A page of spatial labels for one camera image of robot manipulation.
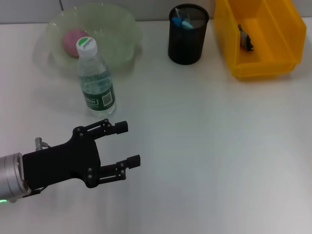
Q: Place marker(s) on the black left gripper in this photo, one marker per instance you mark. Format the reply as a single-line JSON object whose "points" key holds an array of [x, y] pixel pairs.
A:
{"points": [[63, 163]]}

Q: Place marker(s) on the clear green-label water bottle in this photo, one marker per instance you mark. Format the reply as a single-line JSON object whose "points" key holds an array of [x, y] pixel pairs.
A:
{"points": [[97, 97]]}

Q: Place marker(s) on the pink peach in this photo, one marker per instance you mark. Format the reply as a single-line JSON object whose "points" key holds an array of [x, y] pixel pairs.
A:
{"points": [[69, 42]]}

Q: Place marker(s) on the blue teal scissors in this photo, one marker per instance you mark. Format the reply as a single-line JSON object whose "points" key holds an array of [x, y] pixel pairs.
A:
{"points": [[185, 24]]}

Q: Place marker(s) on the transparent plastic ruler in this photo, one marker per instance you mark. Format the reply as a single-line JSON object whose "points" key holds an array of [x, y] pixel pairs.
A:
{"points": [[181, 14]]}

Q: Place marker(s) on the green plastic wrapper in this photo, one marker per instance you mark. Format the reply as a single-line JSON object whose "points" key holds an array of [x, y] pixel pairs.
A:
{"points": [[245, 39]]}

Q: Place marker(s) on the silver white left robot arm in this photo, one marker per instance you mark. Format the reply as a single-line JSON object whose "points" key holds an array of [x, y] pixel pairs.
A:
{"points": [[11, 175]]}

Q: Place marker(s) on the translucent green fruit plate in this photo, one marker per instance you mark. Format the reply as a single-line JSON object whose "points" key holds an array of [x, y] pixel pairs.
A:
{"points": [[117, 44]]}

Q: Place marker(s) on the black mesh pen cup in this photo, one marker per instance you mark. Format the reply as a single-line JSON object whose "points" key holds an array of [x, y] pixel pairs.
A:
{"points": [[185, 46]]}

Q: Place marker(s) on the yellow plastic bin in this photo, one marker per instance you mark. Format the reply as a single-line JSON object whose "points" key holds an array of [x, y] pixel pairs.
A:
{"points": [[265, 36]]}

